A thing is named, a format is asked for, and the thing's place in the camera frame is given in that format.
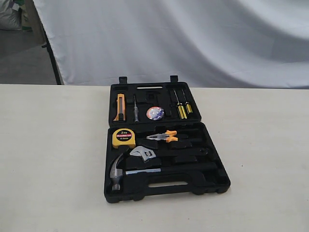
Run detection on cardboard box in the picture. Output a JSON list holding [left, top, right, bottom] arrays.
[[20, 0, 46, 44]]

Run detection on black backdrop stand pole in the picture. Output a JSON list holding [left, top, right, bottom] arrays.
[[42, 28, 62, 85]]

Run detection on white filled sack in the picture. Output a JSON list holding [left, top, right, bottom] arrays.
[[0, 0, 21, 30]]

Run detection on black plastic tool case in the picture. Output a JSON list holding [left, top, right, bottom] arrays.
[[104, 75, 231, 203]]

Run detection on yellow tape measure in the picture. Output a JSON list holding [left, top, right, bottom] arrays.
[[112, 128, 136, 149]]

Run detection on small yellow black screwdriver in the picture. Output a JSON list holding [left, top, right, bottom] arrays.
[[182, 89, 193, 114]]

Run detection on roll of electrical tape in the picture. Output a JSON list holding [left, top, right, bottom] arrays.
[[146, 106, 165, 121]]

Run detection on orange handled pliers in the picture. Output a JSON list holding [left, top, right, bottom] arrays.
[[145, 130, 206, 144]]

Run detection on steel claw hammer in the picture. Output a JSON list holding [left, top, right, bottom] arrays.
[[109, 154, 217, 191]]

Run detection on black adjustable wrench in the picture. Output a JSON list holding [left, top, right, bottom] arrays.
[[129, 146, 211, 162]]

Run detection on orange utility knife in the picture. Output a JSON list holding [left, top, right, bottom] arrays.
[[114, 93, 126, 121]]

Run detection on white backdrop cloth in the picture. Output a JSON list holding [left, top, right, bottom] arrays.
[[34, 0, 309, 88]]

